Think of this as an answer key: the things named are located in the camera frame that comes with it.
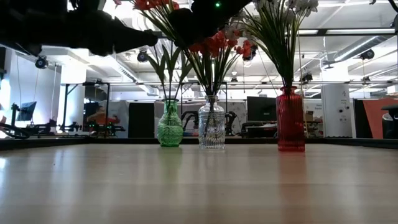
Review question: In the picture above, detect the thin hanging cord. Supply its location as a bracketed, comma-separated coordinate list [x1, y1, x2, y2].
[297, 30, 307, 94]

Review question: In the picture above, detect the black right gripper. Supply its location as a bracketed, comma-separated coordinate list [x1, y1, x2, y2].
[167, 7, 212, 48]

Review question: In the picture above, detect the green glass vase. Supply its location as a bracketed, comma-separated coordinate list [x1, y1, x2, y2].
[156, 98, 184, 147]

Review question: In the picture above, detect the red glass vase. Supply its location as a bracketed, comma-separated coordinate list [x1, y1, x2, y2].
[275, 86, 306, 152]

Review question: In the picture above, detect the white room pillar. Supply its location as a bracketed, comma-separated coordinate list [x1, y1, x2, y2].
[321, 65, 352, 138]

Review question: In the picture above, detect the orange partition panel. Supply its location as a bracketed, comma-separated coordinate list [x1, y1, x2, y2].
[362, 98, 398, 139]

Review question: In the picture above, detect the black office chair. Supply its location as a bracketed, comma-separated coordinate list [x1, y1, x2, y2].
[381, 104, 398, 139]

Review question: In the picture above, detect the black aluminium table frame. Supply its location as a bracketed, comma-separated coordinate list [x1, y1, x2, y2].
[0, 136, 398, 149]

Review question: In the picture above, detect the large black monitor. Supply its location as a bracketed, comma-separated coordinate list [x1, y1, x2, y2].
[247, 96, 277, 122]

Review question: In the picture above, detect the background computer monitor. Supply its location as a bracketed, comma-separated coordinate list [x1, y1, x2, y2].
[17, 101, 37, 122]

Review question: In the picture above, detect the black partition panel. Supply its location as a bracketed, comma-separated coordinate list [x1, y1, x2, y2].
[128, 102, 155, 138]

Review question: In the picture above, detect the clear glass vase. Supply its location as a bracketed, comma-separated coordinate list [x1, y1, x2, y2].
[198, 95, 226, 150]

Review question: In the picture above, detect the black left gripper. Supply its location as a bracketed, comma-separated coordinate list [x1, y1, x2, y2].
[67, 9, 159, 57]

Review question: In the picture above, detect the person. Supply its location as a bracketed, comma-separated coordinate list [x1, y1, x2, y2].
[86, 105, 121, 126]

